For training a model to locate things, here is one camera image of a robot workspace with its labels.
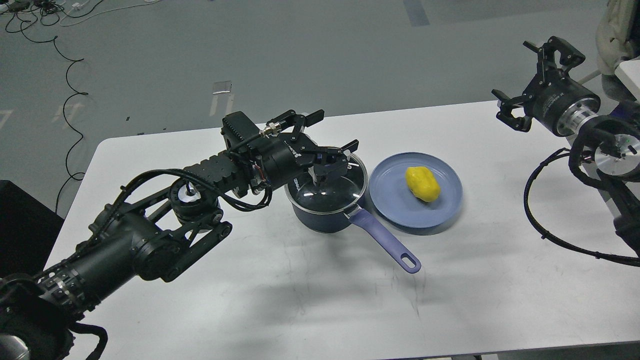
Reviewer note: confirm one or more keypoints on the blue plate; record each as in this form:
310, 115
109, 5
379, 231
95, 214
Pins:
393, 200

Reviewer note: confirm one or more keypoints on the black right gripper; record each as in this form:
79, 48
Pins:
560, 105

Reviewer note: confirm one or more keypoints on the office chair with beige cover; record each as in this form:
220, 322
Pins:
617, 42

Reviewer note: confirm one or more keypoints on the black box at left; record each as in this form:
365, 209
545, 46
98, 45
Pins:
28, 231

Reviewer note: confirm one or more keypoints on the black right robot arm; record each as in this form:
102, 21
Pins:
604, 154

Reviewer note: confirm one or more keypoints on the glass lid purple knob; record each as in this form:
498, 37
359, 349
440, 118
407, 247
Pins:
333, 196

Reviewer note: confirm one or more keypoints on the white table at right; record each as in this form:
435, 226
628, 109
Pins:
628, 72

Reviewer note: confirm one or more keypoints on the yellow potato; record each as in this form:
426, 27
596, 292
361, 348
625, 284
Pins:
422, 183

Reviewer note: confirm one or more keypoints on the dark blue saucepan purple handle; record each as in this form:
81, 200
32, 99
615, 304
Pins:
359, 216

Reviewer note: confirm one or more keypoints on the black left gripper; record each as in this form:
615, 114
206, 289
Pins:
292, 153

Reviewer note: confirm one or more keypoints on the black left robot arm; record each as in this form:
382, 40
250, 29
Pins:
161, 223

